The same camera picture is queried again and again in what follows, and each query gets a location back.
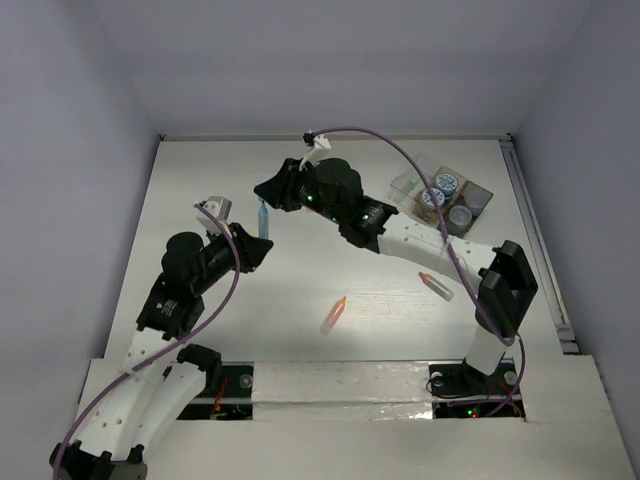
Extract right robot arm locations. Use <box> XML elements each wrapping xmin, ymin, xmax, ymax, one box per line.
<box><xmin>254</xmin><ymin>158</ymin><xmax>538</xmax><ymax>392</ymax></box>

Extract orange tip clear marker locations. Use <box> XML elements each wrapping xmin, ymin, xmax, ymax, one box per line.
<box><xmin>418</xmin><ymin>272</ymin><xmax>455</xmax><ymax>302</ymax></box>

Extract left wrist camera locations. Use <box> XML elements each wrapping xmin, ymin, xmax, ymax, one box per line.
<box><xmin>194</xmin><ymin>196</ymin><xmax>232</xmax><ymax>223</ymax></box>

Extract blue highlighter marker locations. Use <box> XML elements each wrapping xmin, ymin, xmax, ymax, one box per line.
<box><xmin>258</xmin><ymin>199</ymin><xmax>269</xmax><ymax>240</ymax></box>

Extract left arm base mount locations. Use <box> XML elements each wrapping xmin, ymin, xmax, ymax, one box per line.
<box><xmin>177</xmin><ymin>344</ymin><xmax>254</xmax><ymax>421</ymax></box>

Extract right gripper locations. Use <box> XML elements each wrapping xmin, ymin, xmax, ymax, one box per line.
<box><xmin>255</xmin><ymin>157</ymin><xmax>345</xmax><ymax>225</ymax></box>

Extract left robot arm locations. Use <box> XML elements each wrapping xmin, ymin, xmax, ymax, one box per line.
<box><xmin>50</xmin><ymin>223</ymin><xmax>273</xmax><ymax>479</ymax></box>

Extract pink orange highlighter marker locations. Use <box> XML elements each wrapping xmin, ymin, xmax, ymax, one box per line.
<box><xmin>320</xmin><ymin>297</ymin><xmax>347</xmax><ymax>335</ymax></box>

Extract clear plastic container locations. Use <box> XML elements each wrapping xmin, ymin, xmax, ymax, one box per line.
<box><xmin>389</xmin><ymin>153</ymin><xmax>441</xmax><ymax>224</ymax></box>

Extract orange plastic container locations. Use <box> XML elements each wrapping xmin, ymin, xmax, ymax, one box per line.
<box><xmin>410</xmin><ymin>166</ymin><xmax>469</xmax><ymax>226</ymax></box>

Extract blue patterned tape roll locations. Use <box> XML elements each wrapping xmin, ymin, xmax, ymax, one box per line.
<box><xmin>435</xmin><ymin>172</ymin><xmax>459</xmax><ymax>198</ymax></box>
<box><xmin>418</xmin><ymin>188</ymin><xmax>446</xmax><ymax>212</ymax></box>

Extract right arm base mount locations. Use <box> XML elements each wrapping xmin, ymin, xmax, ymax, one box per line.
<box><xmin>425</xmin><ymin>360</ymin><xmax>525</xmax><ymax>419</ymax></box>

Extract clear jar dark pins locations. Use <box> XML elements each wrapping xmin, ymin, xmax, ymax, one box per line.
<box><xmin>448</xmin><ymin>205</ymin><xmax>473</xmax><ymax>231</ymax></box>
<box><xmin>463</xmin><ymin>191</ymin><xmax>492</xmax><ymax>217</ymax></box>

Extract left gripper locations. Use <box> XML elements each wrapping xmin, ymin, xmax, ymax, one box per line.
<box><xmin>192</xmin><ymin>221</ymin><xmax>272</xmax><ymax>294</ymax></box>

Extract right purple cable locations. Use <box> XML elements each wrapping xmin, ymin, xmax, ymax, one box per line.
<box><xmin>312</xmin><ymin>126</ymin><xmax>526</xmax><ymax>419</ymax></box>

